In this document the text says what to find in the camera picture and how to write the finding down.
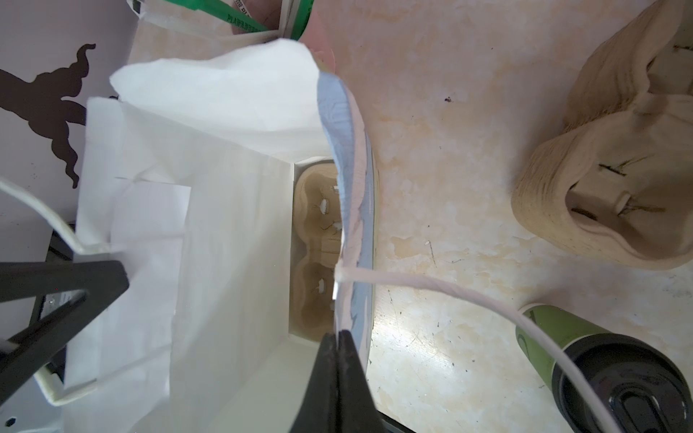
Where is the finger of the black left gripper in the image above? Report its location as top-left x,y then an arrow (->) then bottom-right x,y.
1,261 -> 129,402

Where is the stack of pulp cup carriers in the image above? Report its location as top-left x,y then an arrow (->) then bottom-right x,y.
511,1 -> 692,271

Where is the green white paper bag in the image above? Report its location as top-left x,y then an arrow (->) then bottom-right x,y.
0,37 -> 624,433

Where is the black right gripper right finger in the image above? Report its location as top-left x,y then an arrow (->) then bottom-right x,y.
337,330 -> 384,433

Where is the pink straw holder cup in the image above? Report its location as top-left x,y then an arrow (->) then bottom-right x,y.
229,0 -> 337,73

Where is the wrapped straws bundle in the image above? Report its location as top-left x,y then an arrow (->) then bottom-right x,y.
126,1 -> 314,41

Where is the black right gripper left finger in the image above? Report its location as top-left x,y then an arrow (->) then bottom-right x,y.
290,334 -> 339,433

